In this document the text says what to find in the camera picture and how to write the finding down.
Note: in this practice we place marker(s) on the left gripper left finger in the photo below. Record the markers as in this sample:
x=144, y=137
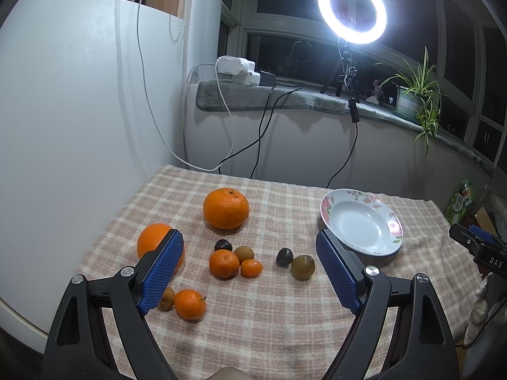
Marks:
x=78, y=346

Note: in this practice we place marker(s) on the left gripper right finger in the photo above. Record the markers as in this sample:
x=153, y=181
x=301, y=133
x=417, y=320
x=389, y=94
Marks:
x=421, y=345

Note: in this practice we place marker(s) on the brown longan front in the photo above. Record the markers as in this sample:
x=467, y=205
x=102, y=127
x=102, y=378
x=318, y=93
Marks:
x=167, y=300

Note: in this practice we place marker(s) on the brown longan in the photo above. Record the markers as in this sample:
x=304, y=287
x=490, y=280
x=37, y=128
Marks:
x=244, y=253
x=167, y=300

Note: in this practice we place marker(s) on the smooth navel orange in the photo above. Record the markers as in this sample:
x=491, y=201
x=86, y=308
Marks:
x=150, y=238

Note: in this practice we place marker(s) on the green brown kiwi fruit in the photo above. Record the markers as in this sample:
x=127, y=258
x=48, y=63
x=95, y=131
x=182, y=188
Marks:
x=302, y=267

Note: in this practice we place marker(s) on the medium tangerine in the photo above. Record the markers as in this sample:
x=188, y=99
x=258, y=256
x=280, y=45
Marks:
x=224, y=264

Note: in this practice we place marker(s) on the dark plum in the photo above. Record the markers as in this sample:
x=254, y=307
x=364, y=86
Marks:
x=223, y=244
x=285, y=257

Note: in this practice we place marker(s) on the small tangerine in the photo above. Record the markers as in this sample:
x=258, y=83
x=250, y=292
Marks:
x=251, y=268

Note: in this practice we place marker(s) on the large rough mandarin orange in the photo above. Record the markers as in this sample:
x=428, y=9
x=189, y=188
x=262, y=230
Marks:
x=225, y=209

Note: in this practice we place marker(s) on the green snack package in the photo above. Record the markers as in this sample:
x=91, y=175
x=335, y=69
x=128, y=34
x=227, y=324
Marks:
x=459, y=202

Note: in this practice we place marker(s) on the white floral plate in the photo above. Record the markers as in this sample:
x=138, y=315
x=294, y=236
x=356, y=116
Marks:
x=362, y=222

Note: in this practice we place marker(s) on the potted spider plant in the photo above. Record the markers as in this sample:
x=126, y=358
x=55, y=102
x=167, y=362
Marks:
x=420, y=86

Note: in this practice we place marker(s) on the beige checkered tablecloth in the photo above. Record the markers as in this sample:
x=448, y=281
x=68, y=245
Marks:
x=272, y=326

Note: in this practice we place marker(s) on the small figurine on sill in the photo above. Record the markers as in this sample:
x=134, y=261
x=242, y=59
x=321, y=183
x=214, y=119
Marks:
x=376, y=95

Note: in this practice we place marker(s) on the white refrigerator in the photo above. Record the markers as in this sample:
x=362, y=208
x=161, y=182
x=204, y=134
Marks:
x=90, y=109

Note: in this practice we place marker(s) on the grey windowsill mat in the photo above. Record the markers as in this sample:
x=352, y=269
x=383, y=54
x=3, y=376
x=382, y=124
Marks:
x=228, y=96

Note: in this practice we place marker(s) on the black power adapter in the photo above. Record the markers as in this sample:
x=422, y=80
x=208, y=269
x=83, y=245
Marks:
x=267, y=79

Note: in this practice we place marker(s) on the ring light tripod stand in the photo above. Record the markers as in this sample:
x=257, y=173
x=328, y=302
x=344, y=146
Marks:
x=344, y=72

